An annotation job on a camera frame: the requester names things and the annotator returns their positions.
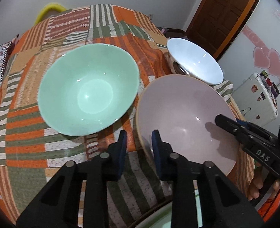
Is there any white bowl with dots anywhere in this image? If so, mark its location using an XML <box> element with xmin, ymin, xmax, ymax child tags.
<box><xmin>167</xmin><ymin>38</ymin><xmax>224</xmax><ymax>86</ymax></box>

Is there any mint green bowl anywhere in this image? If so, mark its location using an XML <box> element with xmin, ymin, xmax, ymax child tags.
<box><xmin>38</xmin><ymin>43</ymin><xmax>140</xmax><ymax>136</ymax></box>

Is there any mint green plate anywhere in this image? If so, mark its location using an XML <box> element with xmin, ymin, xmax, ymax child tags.
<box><xmin>135</xmin><ymin>189</ymin><xmax>202</xmax><ymax>228</ymax></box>

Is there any yellow foam tube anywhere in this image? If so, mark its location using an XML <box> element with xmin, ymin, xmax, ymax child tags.
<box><xmin>34</xmin><ymin>3</ymin><xmax>67</xmax><ymax>25</ymax></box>

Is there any orange sleeve forearm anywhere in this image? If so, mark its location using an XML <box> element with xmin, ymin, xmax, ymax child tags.
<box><xmin>258</xmin><ymin>192</ymin><xmax>280</xmax><ymax>222</ymax></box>

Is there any pink bowl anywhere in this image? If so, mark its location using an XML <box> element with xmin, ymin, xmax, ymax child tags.
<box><xmin>136</xmin><ymin>75</ymin><xmax>239</xmax><ymax>175</ymax></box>

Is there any right hand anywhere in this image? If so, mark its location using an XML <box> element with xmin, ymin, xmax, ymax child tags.
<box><xmin>246</xmin><ymin>166</ymin><xmax>280</xmax><ymax>201</ymax></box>

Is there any brown wooden door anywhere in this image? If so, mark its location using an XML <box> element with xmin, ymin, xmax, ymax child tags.
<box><xmin>186</xmin><ymin>0</ymin><xmax>258</xmax><ymax>59</ymax></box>

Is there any orange striped patchwork blanket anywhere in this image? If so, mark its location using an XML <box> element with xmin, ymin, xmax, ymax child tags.
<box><xmin>0</xmin><ymin>4</ymin><xmax>256</xmax><ymax>228</ymax></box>

